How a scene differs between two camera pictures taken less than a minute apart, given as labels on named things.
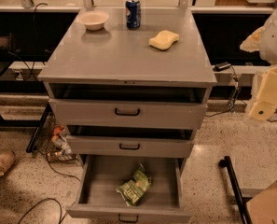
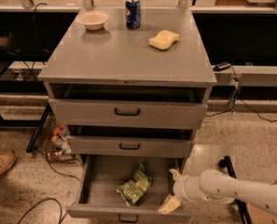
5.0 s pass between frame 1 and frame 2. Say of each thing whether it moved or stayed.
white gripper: moved
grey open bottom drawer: stayed
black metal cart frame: stayed
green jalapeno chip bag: stayed
